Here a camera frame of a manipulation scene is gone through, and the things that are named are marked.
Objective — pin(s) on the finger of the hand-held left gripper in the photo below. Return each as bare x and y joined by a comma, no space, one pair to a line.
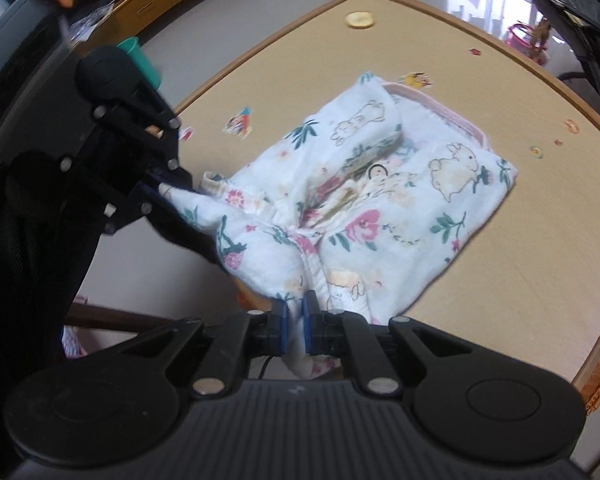
130,200
170,140

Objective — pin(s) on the floral baby shirt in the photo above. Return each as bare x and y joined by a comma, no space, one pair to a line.
380,220

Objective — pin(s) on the gold round sticker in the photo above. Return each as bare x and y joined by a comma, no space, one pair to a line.
360,20

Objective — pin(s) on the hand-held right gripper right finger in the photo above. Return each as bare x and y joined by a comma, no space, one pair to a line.
307,327

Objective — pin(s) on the colourful cartoon sticker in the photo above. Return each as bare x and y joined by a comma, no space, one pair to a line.
238,121

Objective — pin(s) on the black television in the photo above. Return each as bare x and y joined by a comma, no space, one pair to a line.
20,60

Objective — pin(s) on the orange round sticker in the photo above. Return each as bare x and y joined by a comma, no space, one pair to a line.
571,125

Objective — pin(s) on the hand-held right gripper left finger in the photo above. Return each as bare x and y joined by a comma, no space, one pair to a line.
282,327

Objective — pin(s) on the teal cup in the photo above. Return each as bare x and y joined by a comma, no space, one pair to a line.
142,60

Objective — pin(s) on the yellow cartoon sticker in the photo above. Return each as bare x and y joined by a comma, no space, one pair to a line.
416,80

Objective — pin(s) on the grey reclining chair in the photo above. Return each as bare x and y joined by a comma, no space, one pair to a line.
580,5

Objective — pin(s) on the small pink sticker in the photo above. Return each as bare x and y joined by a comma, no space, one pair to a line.
186,133

